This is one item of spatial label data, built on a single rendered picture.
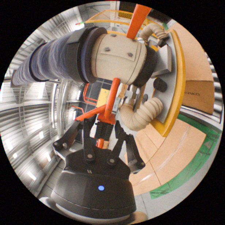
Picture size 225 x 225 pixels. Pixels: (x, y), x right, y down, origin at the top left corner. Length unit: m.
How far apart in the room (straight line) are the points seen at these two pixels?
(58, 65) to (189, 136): 0.84
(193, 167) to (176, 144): 0.68
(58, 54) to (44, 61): 0.09
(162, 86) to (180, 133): 0.61
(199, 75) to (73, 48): 0.39
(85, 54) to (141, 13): 0.14
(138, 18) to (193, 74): 0.27
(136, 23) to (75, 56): 0.14
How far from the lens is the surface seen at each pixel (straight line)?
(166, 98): 0.15
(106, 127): 0.21
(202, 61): 0.38
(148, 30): 0.33
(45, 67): 0.29
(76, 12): 8.49
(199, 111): 0.70
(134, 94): 0.21
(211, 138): 1.22
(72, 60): 0.17
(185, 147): 0.70
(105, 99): 7.42
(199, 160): 1.24
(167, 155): 0.78
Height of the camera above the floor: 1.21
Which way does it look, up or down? 5 degrees down
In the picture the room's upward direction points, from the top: 74 degrees counter-clockwise
